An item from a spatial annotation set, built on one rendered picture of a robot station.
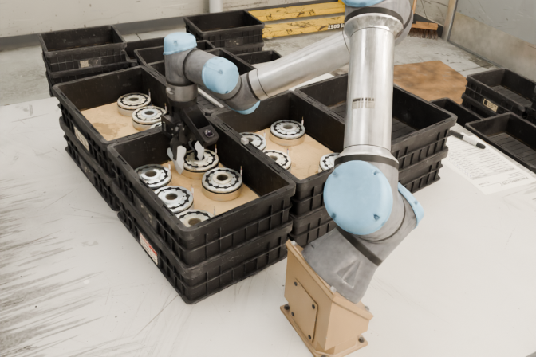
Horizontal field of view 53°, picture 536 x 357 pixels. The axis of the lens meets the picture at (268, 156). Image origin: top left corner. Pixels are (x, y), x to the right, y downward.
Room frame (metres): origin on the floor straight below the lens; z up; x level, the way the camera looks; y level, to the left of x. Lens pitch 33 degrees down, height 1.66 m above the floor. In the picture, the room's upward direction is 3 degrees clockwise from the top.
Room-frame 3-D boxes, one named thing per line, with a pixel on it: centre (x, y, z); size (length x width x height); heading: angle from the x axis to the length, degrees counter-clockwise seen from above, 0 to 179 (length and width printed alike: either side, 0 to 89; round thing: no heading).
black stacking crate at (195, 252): (1.07, 0.17, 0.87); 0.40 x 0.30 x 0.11; 38
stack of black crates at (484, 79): (2.60, -1.26, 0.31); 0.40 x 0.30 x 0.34; 29
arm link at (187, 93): (1.19, 0.22, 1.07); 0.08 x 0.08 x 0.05
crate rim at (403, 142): (1.44, -0.30, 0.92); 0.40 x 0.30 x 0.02; 38
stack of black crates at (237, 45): (3.06, 0.29, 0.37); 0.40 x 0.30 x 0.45; 119
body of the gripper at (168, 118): (1.20, 0.22, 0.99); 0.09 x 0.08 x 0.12; 42
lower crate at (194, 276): (1.07, 0.17, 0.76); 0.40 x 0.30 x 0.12; 38
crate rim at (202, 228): (1.07, 0.17, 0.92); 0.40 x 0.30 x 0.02; 38
